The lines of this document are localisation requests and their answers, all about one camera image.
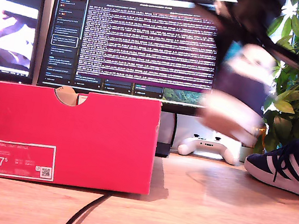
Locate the red cardboard shoebox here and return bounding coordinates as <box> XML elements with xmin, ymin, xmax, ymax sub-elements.
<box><xmin>0</xmin><ymin>74</ymin><xmax>165</xmax><ymax>203</ymax></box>

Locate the amber pump bottle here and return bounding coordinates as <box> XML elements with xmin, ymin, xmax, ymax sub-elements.
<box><xmin>252</xmin><ymin>122</ymin><xmax>269</xmax><ymax>151</ymax></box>

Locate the wide black computer monitor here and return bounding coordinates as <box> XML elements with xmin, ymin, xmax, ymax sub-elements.
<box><xmin>36</xmin><ymin>0</ymin><xmax>251</xmax><ymax>122</ymax></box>

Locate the white game controller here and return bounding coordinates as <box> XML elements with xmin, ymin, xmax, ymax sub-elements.
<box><xmin>176</xmin><ymin>130</ymin><xmax>245</xmax><ymax>167</ymax></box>

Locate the pale green cup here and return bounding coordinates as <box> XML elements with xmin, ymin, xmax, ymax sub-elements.
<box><xmin>238</xmin><ymin>144</ymin><xmax>256</xmax><ymax>164</ymax></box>

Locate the dark monitor stand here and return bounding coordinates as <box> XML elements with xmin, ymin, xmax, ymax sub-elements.
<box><xmin>154</xmin><ymin>111</ymin><xmax>179</xmax><ymax>159</ymax></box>

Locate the black table cable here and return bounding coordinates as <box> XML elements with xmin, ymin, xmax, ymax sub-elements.
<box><xmin>66</xmin><ymin>187</ymin><xmax>113</xmax><ymax>224</ymax></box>
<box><xmin>58</xmin><ymin>185</ymin><xmax>110</xmax><ymax>224</ymax></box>

